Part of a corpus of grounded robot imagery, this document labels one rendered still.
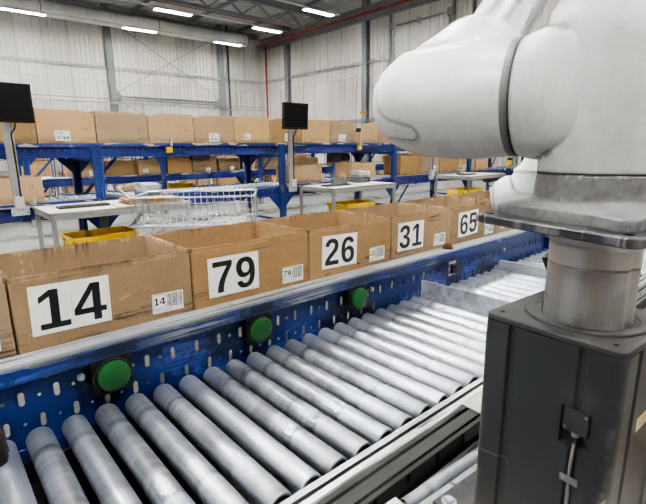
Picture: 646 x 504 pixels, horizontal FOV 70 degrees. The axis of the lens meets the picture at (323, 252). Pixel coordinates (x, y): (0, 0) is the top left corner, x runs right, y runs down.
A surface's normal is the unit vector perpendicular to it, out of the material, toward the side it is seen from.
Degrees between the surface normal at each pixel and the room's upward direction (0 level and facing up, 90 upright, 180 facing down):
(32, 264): 90
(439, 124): 115
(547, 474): 90
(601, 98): 91
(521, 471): 90
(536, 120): 107
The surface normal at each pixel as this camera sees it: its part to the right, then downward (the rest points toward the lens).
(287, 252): 0.67, 0.16
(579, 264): -0.72, 0.16
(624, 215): -0.06, -0.91
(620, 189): -0.34, 0.10
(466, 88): -0.58, 0.09
